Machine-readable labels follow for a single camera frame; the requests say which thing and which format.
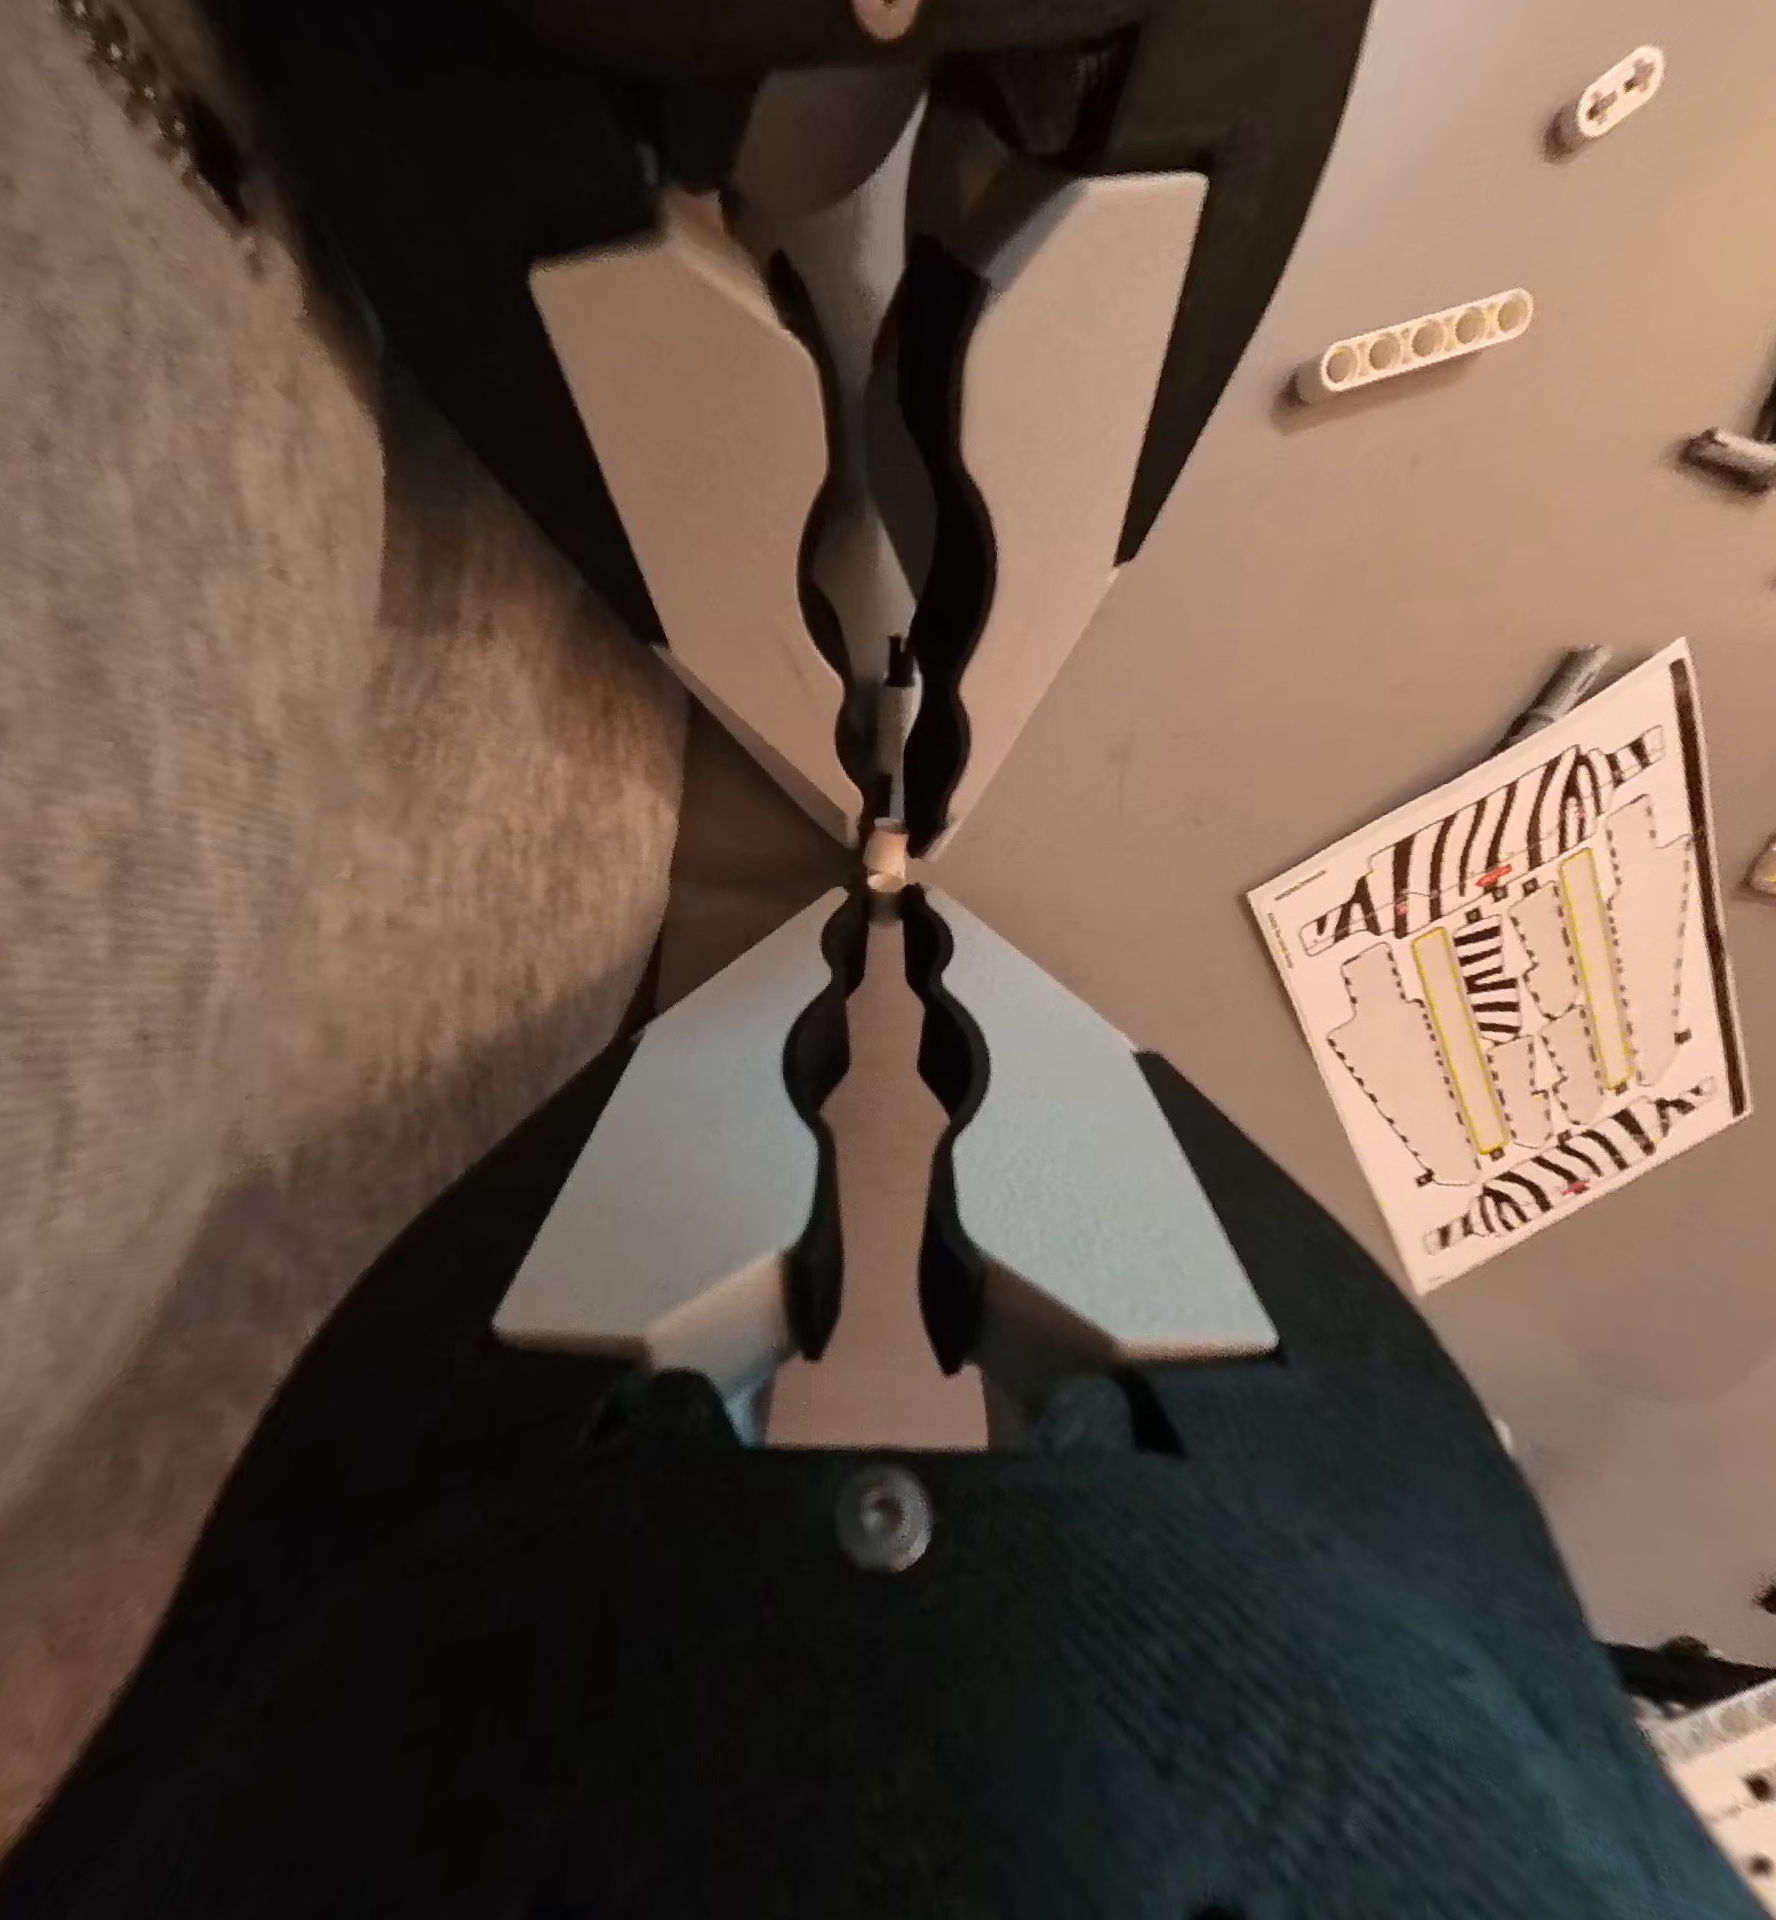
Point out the short white lego beam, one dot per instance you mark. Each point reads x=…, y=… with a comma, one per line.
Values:
x=1610, y=101

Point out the zebra sticker sheet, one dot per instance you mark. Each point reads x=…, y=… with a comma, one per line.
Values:
x=1503, y=993

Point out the grey zip sweatshirt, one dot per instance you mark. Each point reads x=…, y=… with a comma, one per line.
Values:
x=225, y=903

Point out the white lego connector assembly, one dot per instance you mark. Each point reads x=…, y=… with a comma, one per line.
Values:
x=884, y=852

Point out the light grey lego pin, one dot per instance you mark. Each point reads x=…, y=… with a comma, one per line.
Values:
x=1553, y=700

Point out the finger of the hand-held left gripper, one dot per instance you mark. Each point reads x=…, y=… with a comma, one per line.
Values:
x=682, y=436
x=1083, y=392

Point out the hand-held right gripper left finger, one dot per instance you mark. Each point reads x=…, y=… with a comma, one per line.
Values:
x=648, y=1189

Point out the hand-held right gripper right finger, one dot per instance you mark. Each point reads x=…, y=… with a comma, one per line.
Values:
x=1100, y=1189

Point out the grey lego axle pin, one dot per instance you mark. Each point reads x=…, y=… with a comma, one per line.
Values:
x=1751, y=460

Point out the white lego beam with holes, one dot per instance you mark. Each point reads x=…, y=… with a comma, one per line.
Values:
x=1417, y=348

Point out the lego airplane model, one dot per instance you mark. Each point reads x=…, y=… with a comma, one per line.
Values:
x=1775, y=1782

